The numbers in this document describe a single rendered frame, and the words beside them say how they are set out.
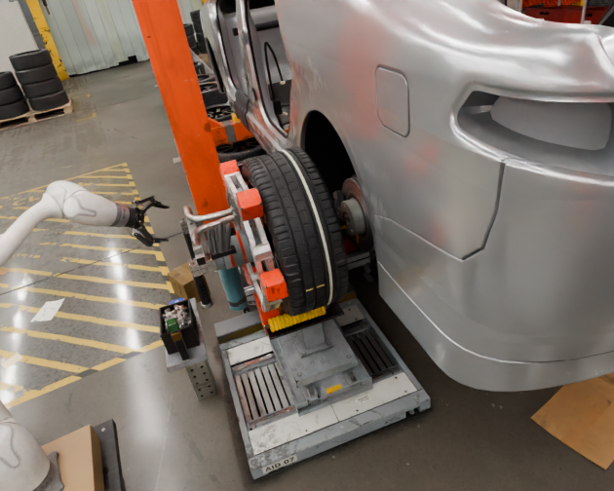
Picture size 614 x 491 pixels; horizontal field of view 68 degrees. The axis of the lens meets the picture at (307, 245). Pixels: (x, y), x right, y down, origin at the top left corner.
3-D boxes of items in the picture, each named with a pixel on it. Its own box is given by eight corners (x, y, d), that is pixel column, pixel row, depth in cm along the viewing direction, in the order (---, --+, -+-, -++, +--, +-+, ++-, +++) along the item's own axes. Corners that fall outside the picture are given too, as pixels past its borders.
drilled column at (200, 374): (217, 394, 231) (195, 333, 209) (198, 400, 229) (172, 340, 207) (214, 380, 239) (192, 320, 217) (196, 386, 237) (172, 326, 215)
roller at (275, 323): (331, 315, 197) (330, 304, 194) (267, 337, 191) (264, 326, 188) (326, 307, 201) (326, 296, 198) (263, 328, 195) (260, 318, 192)
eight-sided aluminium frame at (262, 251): (289, 332, 177) (262, 209, 148) (274, 337, 176) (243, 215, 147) (257, 262, 222) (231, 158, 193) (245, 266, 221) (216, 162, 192)
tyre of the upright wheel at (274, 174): (334, 315, 210) (364, 270, 149) (287, 331, 206) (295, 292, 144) (287, 194, 231) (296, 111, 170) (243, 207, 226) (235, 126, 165)
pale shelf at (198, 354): (208, 358, 193) (207, 354, 192) (169, 372, 190) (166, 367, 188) (196, 301, 229) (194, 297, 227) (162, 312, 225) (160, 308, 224)
